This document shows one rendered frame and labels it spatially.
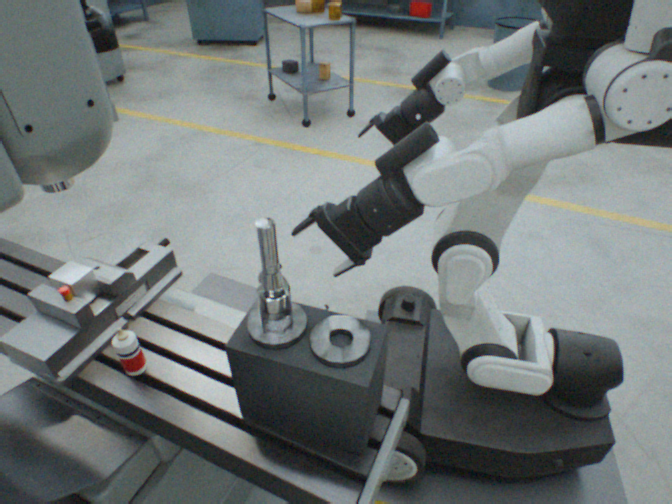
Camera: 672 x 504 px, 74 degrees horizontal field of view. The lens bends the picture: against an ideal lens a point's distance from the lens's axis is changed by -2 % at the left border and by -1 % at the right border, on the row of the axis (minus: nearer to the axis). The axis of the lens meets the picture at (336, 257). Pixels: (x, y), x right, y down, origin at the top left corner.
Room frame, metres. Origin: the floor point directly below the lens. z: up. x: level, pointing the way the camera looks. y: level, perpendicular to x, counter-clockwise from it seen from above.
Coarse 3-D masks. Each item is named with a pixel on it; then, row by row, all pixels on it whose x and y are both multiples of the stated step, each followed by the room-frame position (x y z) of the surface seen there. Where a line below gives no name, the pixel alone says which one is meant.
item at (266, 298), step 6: (258, 288) 0.47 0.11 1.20; (282, 288) 0.47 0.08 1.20; (288, 288) 0.47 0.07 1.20; (258, 294) 0.45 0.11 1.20; (264, 294) 0.45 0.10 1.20; (270, 294) 0.45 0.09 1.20; (276, 294) 0.45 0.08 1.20; (282, 294) 0.45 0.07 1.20; (288, 294) 0.46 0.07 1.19; (264, 300) 0.44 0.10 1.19; (270, 300) 0.44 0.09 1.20; (276, 300) 0.44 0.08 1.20; (282, 300) 0.45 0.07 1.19
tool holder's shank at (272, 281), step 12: (264, 228) 0.45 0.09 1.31; (264, 240) 0.45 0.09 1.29; (276, 240) 0.46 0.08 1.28; (264, 252) 0.45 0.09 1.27; (276, 252) 0.46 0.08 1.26; (264, 264) 0.46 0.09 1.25; (276, 264) 0.46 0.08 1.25; (264, 276) 0.46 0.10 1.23; (276, 276) 0.46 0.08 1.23; (264, 288) 0.45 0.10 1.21; (276, 288) 0.45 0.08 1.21
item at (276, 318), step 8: (264, 304) 0.45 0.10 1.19; (280, 304) 0.44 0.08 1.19; (288, 304) 0.45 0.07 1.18; (264, 312) 0.45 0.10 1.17; (272, 312) 0.44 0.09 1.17; (280, 312) 0.44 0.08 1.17; (288, 312) 0.45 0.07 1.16; (264, 320) 0.45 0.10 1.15; (272, 320) 0.44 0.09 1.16; (280, 320) 0.44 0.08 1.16; (288, 320) 0.45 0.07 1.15; (264, 328) 0.45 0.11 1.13; (272, 328) 0.44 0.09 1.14; (280, 328) 0.44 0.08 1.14
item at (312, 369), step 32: (256, 320) 0.47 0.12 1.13; (320, 320) 0.48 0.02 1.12; (352, 320) 0.47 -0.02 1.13; (256, 352) 0.42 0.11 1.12; (288, 352) 0.42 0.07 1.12; (320, 352) 0.41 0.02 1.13; (352, 352) 0.41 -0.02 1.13; (384, 352) 0.45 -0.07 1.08; (256, 384) 0.41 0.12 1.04; (288, 384) 0.40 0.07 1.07; (320, 384) 0.38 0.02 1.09; (352, 384) 0.37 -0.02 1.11; (256, 416) 0.42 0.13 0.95; (288, 416) 0.40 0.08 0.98; (320, 416) 0.38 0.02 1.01; (352, 416) 0.36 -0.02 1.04; (352, 448) 0.36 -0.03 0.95
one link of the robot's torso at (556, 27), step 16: (544, 0) 0.75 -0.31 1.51; (560, 0) 0.73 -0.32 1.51; (576, 0) 0.70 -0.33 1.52; (592, 0) 0.70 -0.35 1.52; (608, 0) 0.69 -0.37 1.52; (624, 0) 0.69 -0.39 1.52; (560, 16) 0.73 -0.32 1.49; (576, 16) 0.71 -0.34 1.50; (592, 16) 0.70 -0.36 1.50; (608, 16) 0.70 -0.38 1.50; (624, 16) 0.69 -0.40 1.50; (560, 32) 0.73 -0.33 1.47; (576, 32) 0.72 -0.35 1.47; (592, 32) 0.71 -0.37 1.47; (608, 32) 0.71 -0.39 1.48; (624, 32) 0.70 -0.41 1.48
